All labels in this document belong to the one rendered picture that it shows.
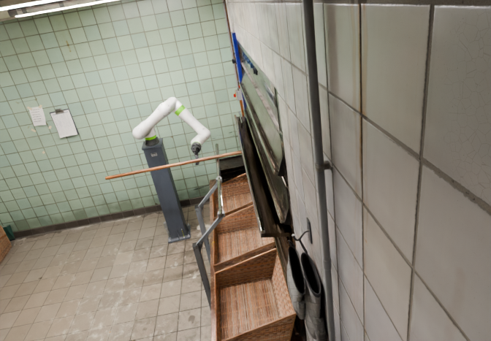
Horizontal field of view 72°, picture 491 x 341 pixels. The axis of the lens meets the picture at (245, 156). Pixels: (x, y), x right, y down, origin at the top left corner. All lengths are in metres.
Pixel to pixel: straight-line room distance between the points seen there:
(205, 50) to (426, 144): 3.71
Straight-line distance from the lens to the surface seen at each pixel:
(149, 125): 3.34
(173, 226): 4.06
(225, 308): 2.48
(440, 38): 0.35
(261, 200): 1.88
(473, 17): 0.32
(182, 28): 4.00
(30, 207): 5.24
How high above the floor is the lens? 2.43
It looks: 25 degrees down
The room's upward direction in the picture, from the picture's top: 10 degrees counter-clockwise
